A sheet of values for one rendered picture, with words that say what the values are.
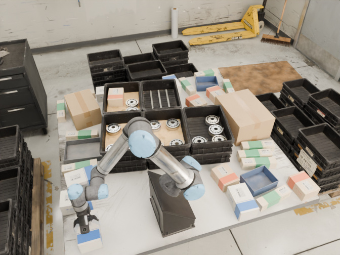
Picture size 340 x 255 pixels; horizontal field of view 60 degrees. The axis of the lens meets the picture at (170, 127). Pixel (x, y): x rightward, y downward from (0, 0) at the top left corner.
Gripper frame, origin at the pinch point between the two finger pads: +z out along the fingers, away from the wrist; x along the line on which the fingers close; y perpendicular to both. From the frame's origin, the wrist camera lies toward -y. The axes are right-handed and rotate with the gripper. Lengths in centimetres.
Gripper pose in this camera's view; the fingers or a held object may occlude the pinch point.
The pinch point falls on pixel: (88, 229)
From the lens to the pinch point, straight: 183.7
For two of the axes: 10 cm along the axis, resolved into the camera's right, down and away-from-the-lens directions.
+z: 0.1, 7.4, 6.7
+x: -9.5, 2.0, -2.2
